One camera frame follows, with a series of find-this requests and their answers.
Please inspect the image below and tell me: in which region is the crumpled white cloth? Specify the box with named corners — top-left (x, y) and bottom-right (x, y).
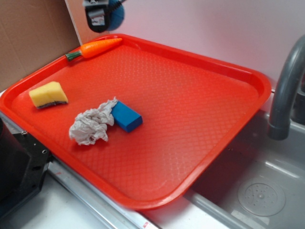
top-left (69, 98), bottom-right (118, 146)

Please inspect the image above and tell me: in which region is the orange toy carrot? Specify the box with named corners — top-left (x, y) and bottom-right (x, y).
top-left (65, 38), bottom-right (122, 61)

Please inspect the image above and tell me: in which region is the grey sink faucet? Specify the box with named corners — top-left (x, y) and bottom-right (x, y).
top-left (267, 36), bottom-right (305, 140)

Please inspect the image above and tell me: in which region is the yellow sponge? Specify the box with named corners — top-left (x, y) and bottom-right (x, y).
top-left (29, 82), bottom-right (68, 109)

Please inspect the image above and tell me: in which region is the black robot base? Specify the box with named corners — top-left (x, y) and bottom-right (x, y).
top-left (0, 120), bottom-right (50, 219)

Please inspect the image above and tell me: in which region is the brown cardboard panel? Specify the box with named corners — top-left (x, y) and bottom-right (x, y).
top-left (0, 0), bottom-right (100, 91)

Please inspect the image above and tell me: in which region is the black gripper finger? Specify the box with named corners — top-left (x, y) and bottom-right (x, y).
top-left (82, 0), bottom-right (110, 33)

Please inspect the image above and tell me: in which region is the blue rectangular block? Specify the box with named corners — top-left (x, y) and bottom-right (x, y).
top-left (111, 101), bottom-right (143, 133)

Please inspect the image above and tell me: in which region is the red plastic tray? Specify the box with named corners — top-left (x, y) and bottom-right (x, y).
top-left (0, 35), bottom-right (271, 210)

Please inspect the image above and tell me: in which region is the grey plastic sink basin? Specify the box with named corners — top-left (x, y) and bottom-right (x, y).
top-left (144, 102), bottom-right (305, 229)

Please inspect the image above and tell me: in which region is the blue dimpled ball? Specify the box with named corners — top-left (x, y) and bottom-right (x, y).
top-left (107, 0), bottom-right (125, 31)

